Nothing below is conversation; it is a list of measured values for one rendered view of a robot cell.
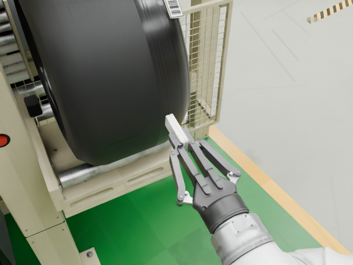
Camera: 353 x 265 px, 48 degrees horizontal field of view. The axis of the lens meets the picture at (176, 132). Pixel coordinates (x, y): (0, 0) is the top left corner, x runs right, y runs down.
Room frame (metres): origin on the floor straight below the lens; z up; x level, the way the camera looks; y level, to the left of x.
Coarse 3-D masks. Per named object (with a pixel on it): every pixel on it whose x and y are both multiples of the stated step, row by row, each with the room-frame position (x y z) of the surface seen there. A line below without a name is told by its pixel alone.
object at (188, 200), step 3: (186, 192) 0.37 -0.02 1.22; (186, 195) 0.37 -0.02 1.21; (189, 195) 0.37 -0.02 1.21; (186, 198) 0.37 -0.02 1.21; (189, 198) 0.37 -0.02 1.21; (177, 201) 0.36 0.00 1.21; (183, 201) 0.36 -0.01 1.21; (186, 201) 0.36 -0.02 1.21; (189, 201) 0.36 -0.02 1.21; (180, 204) 0.36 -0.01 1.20; (183, 204) 0.36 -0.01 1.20; (186, 204) 0.36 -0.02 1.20; (189, 204) 0.36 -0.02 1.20; (192, 204) 0.36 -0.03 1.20
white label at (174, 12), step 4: (164, 0) 0.73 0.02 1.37; (168, 0) 0.73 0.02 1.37; (172, 0) 0.74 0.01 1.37; (176, 0) 0.75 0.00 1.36; (168, 4) 0.72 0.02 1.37; (172, 4) 0.73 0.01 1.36; (176, 4) 0.74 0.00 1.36; (168, 8) 0.71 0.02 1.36; (172, 8) 0.72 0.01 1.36; (176, 8) 0.73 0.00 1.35; (180, 8) 0.74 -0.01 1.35; (168, 12) 0.71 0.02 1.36; (172, 12) 0.71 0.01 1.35; (176, 12) 0.72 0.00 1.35; (180, 12) 0.73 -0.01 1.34; (172, 16) 0.71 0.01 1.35; (176, 16) 0.71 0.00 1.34; (180, 16) 0.72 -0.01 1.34
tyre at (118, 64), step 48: (48, 0) 0.67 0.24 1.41; (96, 0) 0.68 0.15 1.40; (144, 0) 0.71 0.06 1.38; (48, 48) 0.61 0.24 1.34; (96, 48) 0.61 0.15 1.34; (144, 48) 0.64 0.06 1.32; (48, 96) 0.85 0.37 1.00; (96, 96) 0.56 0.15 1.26; (144, 96) 0.60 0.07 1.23; (96, 144) 0.55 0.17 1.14; (144, 144) 0.61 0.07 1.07
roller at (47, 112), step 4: (48, 104) 0.90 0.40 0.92; (44, 108) 0.88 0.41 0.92; (48, 108) 0.88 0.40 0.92; (44, 112) 0.87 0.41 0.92; (48, 112) 0.87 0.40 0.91; (52, 112) 0.87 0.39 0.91; (36, 116) 0.85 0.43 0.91; (40, 116) 0.86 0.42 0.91; (44, 116) 0.86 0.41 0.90; (48, 116) 0.87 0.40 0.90; (52, 116) 0.87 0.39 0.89; (36, 120) 0.85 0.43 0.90; (40, 120) 0.86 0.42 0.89
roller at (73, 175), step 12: (168, 144) 0.75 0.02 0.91; (132, 156) 0.70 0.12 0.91; (144, 156) 0.71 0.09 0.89; (72, 168) 0.65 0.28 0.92; (84, 168) 0.65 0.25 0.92; (96, 168) 0.65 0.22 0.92; (108, 168) 0.66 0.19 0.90; (60, 180) 0.61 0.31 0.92; (72, 180) 0.62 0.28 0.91; (84, 180) 0.63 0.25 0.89
